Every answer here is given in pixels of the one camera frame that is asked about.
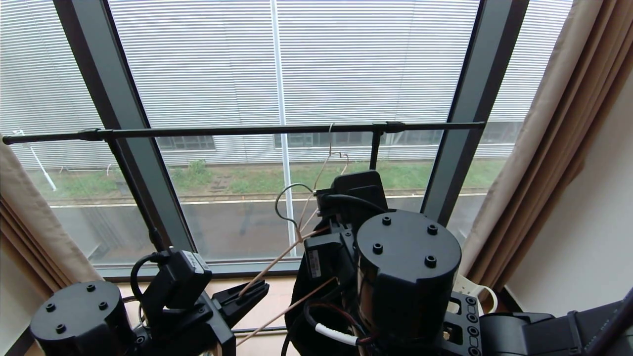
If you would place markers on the black garment with green print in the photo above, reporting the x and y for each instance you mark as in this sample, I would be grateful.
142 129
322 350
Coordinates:
306 306

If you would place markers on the beige curtain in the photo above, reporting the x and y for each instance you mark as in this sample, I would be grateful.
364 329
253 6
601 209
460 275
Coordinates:
29 222
559 123

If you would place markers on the window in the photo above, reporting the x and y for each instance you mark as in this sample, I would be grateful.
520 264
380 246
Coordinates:
376 59

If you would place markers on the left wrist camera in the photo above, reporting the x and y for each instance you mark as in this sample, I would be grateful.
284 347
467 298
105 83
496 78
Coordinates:
183 277

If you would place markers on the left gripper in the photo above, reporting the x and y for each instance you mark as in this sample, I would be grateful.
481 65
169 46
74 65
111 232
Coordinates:
198 336

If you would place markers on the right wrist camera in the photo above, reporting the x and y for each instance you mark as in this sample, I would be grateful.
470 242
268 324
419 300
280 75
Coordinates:
361 190

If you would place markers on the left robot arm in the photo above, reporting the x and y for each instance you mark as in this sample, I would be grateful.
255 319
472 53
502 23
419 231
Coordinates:
74 321

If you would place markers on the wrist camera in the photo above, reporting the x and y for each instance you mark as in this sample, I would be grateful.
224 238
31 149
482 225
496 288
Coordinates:
183 277
361 190

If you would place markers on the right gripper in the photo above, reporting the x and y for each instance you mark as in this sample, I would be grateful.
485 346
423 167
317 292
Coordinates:
331 257

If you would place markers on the white laundry basket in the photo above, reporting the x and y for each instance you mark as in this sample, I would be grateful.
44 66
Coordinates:
470 287

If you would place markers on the black clothes rack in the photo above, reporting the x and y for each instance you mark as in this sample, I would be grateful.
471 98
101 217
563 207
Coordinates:
198 132

